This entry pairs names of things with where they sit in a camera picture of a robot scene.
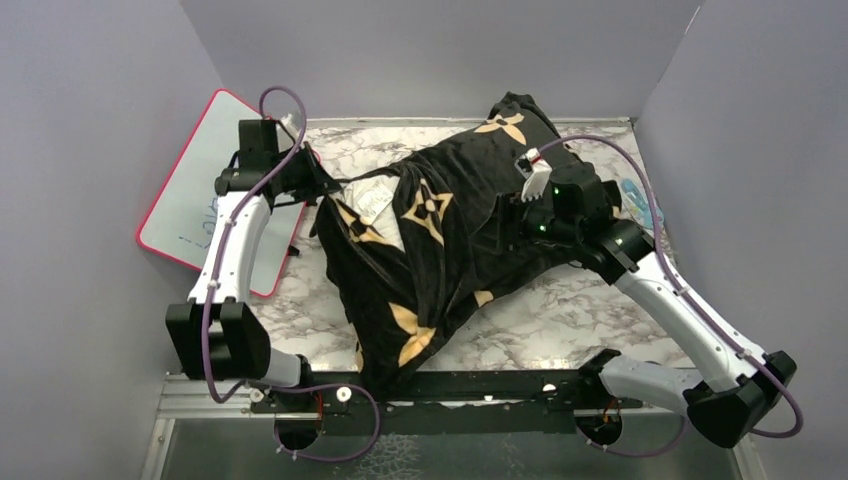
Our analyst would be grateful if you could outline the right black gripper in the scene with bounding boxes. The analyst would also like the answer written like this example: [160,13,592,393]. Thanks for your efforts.
[469,187,580,254]

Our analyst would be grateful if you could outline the white pillow insert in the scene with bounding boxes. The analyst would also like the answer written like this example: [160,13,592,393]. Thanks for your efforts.
[332,175,405,252]

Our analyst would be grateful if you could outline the black floral pillowcase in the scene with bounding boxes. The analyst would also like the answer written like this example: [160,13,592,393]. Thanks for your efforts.
[311,91,627,402]

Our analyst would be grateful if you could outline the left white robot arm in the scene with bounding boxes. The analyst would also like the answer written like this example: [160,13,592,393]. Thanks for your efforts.
[165,118,342,411]

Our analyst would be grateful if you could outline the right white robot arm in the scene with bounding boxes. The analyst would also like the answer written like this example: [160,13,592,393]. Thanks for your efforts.
[497,158,797,448]

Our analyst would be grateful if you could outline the blue packaged small item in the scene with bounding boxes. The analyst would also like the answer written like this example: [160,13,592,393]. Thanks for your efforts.
[619,178,654,231]

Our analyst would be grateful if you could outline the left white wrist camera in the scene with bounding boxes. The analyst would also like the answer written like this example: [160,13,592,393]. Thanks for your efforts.
[277,112,304,144]

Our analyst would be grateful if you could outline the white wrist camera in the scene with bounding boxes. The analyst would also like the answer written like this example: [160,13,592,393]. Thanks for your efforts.
[514,148,553,203]
[277,112,304,144]

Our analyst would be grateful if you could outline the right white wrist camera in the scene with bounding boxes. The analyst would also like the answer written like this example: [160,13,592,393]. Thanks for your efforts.
[514,148,553,203]

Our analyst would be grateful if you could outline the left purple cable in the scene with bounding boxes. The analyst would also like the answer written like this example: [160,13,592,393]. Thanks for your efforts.
[200,86,382,464]

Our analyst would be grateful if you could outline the purple cable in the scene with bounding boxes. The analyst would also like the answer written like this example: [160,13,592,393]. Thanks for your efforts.
[200,86,382,464]
[529,134,804,458]

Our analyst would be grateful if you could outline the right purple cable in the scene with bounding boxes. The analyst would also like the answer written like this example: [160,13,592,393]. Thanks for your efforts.
[529,134,804,458]

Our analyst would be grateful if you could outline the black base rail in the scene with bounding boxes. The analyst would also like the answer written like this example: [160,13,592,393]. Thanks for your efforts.
[250,370,642,436]

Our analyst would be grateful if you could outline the aluminium frame rail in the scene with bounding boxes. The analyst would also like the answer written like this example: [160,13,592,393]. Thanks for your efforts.
[137,370,319,480]

